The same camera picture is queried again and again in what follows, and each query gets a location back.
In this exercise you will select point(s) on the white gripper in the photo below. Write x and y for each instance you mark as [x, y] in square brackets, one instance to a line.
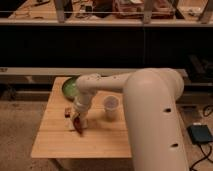
[82, 104]

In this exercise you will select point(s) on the dark red pepper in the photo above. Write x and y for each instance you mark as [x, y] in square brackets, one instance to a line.
[78, 128]

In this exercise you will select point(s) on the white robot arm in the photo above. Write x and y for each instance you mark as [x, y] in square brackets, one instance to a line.
[149, 102]

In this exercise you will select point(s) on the brown sponge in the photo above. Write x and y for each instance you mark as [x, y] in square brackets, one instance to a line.
[67, 112]

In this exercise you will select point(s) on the white sponge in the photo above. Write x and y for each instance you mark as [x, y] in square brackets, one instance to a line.
[71, 126]

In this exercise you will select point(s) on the green bowl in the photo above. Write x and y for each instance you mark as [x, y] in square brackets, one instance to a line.
[69, 89]

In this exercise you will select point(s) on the wooden table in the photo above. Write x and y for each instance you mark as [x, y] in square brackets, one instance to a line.
[102, 138]

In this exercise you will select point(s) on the wooden shelf bench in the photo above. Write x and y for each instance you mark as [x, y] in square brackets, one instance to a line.
[108, 13]

